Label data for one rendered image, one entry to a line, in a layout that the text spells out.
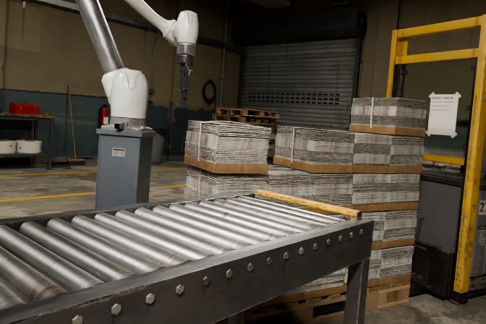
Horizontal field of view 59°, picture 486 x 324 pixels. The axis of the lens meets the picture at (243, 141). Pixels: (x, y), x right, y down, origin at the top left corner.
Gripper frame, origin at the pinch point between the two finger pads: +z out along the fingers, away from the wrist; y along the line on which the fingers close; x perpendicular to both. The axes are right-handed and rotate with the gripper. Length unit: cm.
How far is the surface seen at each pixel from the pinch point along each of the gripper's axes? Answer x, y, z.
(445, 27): -183, -7, -64
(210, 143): -9.3, -13.9, 20.1
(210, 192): -12.2, -11.7, 43.4
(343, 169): -90, -19, 31
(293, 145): -69, 1, 20
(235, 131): -18.0, -21.6, 13.4
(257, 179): -34, -19, 36
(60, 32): -28, 672, -127
